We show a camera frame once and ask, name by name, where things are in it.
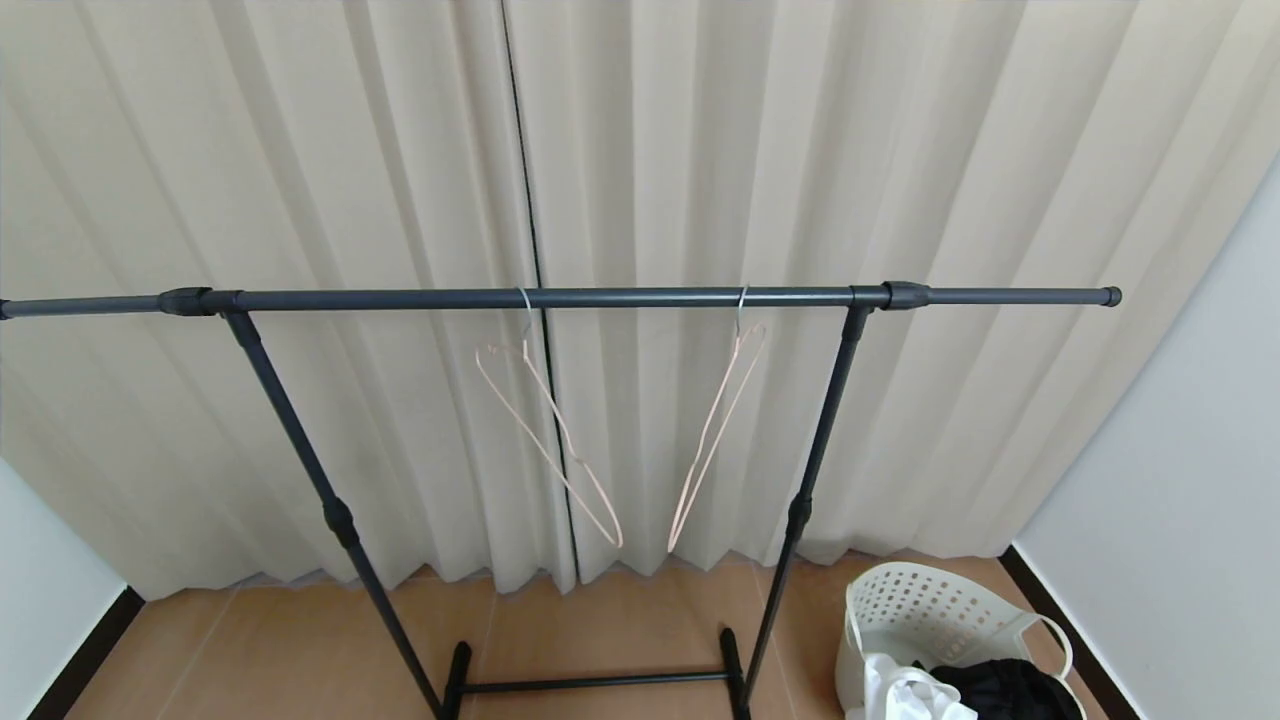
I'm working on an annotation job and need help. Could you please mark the pink clothes hanger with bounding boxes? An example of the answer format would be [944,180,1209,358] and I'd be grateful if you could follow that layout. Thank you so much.
[475,288,625,550]
[666,284,769,554]

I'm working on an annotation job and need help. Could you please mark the black clothes rack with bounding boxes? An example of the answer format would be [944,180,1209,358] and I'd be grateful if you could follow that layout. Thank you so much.
[0,281,1123,720]

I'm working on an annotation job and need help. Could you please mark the beige curtain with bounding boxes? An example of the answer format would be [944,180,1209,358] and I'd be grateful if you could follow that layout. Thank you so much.
[0,0,1280,603]

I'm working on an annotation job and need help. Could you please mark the black shorts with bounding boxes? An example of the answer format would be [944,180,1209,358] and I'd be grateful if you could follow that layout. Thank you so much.
[913,658,1085,720]

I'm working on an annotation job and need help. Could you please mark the white printed t-shirt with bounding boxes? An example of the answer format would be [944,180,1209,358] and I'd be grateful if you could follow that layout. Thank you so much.
[862,653,979,720]

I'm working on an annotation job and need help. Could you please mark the white laundry basket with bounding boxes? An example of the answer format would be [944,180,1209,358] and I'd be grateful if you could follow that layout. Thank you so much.
[836,562,1089,720]

